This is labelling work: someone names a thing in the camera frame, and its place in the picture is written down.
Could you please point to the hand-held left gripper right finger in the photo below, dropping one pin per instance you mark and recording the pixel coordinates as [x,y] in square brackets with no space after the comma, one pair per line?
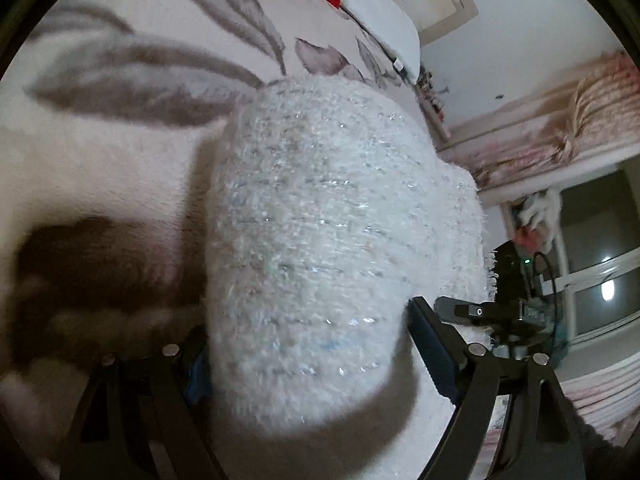
[437,355]

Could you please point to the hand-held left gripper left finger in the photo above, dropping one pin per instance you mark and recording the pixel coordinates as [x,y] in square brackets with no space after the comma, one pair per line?
[197,377]

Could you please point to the white fluffy sparkly sweater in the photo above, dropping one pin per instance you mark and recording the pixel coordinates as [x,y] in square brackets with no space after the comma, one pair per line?
[325,235]

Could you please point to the white plush toy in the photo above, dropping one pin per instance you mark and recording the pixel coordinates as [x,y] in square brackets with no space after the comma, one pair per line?
[542,210]

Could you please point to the window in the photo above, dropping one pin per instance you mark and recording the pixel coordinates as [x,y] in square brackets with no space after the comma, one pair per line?
[600,240]

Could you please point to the pink striped cloth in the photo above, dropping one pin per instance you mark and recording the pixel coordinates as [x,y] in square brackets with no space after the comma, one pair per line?
[605,400]

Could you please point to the dark fuzzy cloth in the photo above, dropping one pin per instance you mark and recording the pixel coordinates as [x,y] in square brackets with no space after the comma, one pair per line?
[600,452]

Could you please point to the pink gathered curtain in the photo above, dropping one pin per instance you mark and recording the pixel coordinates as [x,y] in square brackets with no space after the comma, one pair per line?
[590,110]

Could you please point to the leaf printed blanket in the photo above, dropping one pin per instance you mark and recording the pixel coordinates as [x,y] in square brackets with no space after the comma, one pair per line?
[100,170]

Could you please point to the white pillow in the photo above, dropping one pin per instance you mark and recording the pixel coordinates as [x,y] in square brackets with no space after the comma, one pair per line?
[385,25]

